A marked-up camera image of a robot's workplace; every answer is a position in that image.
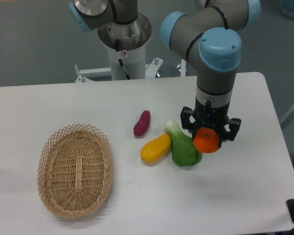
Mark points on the blue object top right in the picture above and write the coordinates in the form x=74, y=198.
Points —
x=287, y=8

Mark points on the woven wicker basket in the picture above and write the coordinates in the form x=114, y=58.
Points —
x=75, y=171

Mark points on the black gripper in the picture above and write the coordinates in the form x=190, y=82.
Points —
x=214, y=118

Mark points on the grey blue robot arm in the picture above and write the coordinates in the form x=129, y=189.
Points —
x=208, y=41

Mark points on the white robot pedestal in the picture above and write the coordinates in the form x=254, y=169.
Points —
x=126, y=49

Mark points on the orange fruit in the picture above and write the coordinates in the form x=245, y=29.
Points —
x=206, y=140

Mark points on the purple sweet potato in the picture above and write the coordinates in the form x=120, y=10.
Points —
x=142, y=124

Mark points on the yellow mango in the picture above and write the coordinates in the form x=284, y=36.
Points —
x=156, y=149

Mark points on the green bok choy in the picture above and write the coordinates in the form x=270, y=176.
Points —
x=183, y=150

